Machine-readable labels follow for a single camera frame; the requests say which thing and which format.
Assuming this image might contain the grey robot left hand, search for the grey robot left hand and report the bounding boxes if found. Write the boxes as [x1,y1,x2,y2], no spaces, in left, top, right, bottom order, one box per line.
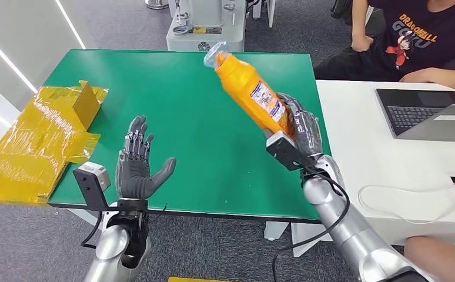
[115,115,177,200]

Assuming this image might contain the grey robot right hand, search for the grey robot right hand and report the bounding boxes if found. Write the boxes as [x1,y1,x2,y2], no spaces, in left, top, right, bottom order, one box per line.
[276,92,324,159]

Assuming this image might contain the orange detergent bottle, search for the orange detergent bottle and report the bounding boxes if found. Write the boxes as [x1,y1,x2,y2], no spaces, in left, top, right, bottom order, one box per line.
[203,41,296,140]

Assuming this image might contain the white desk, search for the white desk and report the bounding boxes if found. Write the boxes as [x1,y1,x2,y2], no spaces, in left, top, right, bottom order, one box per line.
[315,79,455,250]

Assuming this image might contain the green table mat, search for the green table mat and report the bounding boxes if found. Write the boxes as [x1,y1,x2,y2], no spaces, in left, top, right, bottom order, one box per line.
[47,48,332,223]

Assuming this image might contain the grey open laptop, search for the grey open laptop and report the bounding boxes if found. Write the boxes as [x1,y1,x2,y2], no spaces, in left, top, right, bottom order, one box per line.
[374,88,455,143]

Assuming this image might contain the person's right hand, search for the person's right hand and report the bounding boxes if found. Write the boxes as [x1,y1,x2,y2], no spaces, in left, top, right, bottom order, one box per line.
[351,33,374,53]

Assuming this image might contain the person's hand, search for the person's hand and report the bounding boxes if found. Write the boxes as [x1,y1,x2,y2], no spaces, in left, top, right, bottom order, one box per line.
[400,68,434,83]
[351,33,374,53]

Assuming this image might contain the yellow taped cardboard box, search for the yellow taped cardboard box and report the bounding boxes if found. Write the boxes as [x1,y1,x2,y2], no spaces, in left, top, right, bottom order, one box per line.
[0,80,109,206]

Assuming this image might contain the yellow object edge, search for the yellow object edge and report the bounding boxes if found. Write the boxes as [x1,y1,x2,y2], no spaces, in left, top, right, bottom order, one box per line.
[168,276,228,282]

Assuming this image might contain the person's left hand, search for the person's left hand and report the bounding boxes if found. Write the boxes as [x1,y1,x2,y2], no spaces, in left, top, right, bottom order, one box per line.
[400,68,434,83]

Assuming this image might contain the black office chair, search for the black office chair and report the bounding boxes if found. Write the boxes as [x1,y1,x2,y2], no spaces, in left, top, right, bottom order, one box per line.
[330,0,354,19]

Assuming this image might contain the white panel legs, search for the white panel legs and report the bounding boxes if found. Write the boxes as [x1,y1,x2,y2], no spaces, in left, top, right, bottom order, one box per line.
[252,0,276,28]

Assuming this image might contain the white machine base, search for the white machine base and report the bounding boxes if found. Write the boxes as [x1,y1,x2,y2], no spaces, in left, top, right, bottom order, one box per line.
[166,0,247,53]

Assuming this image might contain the chrome stand base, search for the chrome stand base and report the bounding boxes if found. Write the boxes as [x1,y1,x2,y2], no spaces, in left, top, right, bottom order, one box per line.
[145,0,170,11]

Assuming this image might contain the person's bare knee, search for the person's bare knee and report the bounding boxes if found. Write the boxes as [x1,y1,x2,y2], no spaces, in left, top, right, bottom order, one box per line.
[403,235,455,282]

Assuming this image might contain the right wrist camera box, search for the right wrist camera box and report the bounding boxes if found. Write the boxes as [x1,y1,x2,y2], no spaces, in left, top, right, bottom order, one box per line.
[265,130,310,172]

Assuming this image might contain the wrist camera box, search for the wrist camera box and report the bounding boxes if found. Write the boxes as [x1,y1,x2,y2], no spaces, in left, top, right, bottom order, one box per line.
[72,161,121,212]
[265,130,310,172]

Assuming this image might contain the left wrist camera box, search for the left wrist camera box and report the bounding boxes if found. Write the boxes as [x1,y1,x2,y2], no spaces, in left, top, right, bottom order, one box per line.
[72,161,121,212]

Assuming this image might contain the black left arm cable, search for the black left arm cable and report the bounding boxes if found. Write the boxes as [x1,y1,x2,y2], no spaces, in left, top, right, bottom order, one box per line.
[81,211,103,250]

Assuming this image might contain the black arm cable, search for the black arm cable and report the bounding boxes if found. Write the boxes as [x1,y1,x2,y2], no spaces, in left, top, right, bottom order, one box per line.
[272,167,351,282]
[81,211,103,250]

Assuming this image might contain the white cable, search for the white cable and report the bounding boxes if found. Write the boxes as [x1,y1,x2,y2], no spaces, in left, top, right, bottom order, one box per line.
[356,183,455,226]

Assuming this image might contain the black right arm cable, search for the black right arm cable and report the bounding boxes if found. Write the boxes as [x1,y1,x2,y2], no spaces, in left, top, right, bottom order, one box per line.
[272,167,351,282]

